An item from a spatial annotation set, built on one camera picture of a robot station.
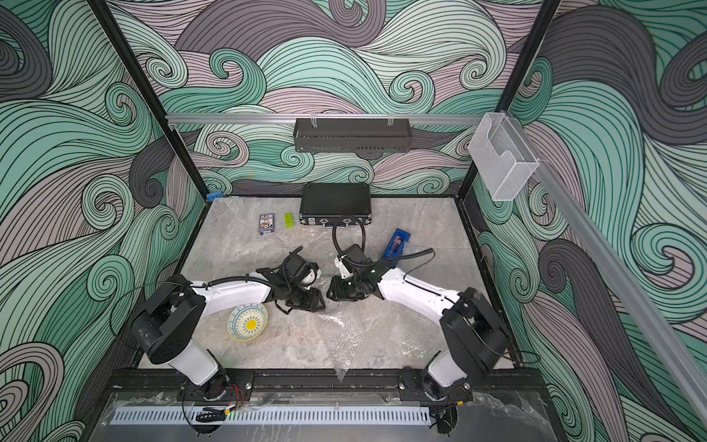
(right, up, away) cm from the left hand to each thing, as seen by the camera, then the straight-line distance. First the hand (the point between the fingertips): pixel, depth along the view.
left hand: (321, 303), depth 86 cm
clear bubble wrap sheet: (+9, -8, -4) cm, 13 cm away
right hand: (+3, +3, -5) cm, 6 cm away
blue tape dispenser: (+26, +17, +11) cm, 33 cm away
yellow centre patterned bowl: (-23, -5, -3) cm, 24 cm away
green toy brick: (-16, +26, +24) cm, 39 cm away
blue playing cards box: (-25, +25, +24) cm, 43 cm away
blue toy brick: (-54, +37, +36) cm, 74 cm away
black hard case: (+4, +33, +29) cm, 44 cm away
